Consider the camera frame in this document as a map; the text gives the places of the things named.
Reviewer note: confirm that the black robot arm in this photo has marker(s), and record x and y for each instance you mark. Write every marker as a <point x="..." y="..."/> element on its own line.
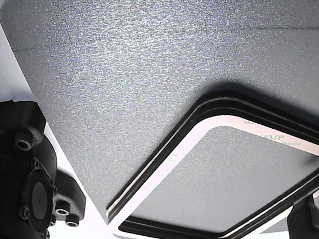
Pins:
<point x="11" y="167"/>

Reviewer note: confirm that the black frame with white tape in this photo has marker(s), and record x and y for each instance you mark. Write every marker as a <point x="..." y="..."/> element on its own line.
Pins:
<point x="177" y="154"/>

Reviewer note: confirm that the gray textured platform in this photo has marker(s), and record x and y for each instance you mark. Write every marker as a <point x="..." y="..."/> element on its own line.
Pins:
<point x="115" y="73"/>

